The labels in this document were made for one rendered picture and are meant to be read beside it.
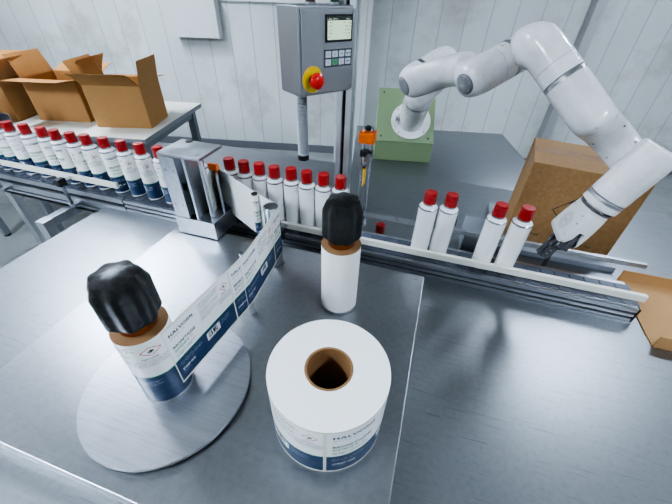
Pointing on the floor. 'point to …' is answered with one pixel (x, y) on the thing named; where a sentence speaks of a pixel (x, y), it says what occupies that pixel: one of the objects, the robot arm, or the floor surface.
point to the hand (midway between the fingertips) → (546, 249)
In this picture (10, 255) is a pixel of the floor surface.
